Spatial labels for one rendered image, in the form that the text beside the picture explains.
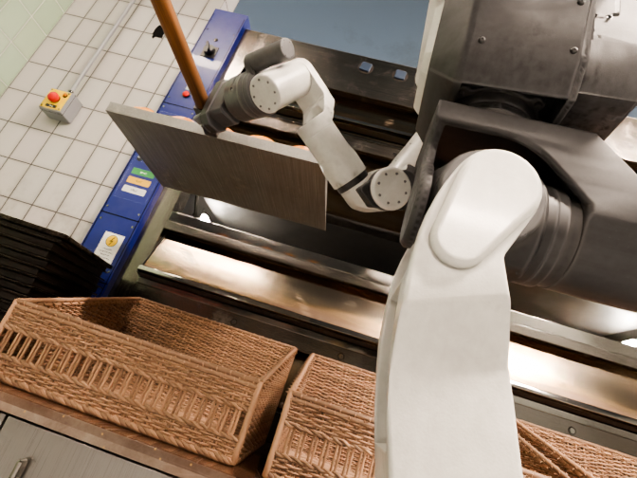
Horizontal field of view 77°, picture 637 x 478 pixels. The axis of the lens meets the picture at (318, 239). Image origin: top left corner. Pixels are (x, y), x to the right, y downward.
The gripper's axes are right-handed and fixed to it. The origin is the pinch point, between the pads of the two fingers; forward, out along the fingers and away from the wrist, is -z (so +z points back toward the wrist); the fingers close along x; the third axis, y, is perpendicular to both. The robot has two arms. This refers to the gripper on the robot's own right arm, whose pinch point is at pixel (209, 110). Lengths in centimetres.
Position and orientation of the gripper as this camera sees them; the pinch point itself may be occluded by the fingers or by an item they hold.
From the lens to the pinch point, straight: 93.2
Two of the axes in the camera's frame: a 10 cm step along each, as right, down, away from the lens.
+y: 5.6, 4.6, 6.9
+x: -2.9, 8.9, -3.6
